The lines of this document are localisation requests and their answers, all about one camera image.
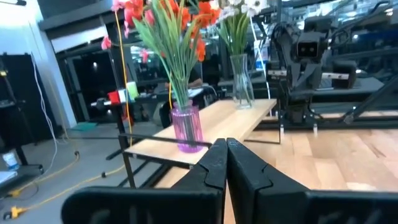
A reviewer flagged purple ribbed glass vase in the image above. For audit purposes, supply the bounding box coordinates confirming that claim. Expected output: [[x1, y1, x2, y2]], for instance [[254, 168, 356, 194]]
[[170, 100, 205, 154]]

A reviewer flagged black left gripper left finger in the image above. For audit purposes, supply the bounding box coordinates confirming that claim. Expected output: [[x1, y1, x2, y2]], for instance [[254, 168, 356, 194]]
[[60, 138, 229, 224]]

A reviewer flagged black side table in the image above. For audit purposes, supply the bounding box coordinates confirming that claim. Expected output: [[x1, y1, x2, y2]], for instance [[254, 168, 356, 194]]
[[90, 96, 162, 162]]

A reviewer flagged orange artificial flower bunch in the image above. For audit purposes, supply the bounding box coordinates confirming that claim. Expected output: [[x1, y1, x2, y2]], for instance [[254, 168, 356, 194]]
[[133, 0, 222, 110]]

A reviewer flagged white hanging cable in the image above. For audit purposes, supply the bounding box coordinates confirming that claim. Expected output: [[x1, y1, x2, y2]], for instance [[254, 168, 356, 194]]
[[29, 51, 60, 177]]

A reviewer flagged small red box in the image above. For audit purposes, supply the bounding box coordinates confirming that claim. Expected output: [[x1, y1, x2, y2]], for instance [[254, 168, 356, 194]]
[[107, 90, 121, 106]]

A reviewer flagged black cabinet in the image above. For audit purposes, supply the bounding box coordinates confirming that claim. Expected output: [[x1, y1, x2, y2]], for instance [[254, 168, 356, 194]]
[[0, 53, 60, 146]]

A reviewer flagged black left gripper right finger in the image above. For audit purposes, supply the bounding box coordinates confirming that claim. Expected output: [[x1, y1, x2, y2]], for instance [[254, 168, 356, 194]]
[[226, 138, 398, 224]]

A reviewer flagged clear glass vase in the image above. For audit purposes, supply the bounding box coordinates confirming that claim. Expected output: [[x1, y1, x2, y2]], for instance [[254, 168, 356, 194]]
[[229, 53, 256, 110]]

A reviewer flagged person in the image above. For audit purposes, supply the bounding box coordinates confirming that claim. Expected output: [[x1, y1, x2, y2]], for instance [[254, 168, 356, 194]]
[[163, 62, 208, 94]]

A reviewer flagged yellow cable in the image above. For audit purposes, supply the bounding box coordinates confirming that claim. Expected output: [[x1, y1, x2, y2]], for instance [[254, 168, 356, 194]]
[[2, 11, 134, 220]]

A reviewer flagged white artificial flower bunch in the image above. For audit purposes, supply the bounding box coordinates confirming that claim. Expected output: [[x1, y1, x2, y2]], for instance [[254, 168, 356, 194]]
[[208, 0, 270, 108]]

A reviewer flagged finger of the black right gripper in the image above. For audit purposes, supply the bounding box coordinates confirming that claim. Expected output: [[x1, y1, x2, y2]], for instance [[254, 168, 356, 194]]
[[310, 71, 324, 91], [292, 71, 307, 91]]

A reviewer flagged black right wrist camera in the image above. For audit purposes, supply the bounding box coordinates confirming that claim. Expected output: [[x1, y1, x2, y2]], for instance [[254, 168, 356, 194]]
[[296, 39, 320, 59]]

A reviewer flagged wooden shelf with black frame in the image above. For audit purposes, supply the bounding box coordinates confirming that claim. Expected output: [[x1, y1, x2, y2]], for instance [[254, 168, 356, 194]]
[[118, 98, 282, 190]]

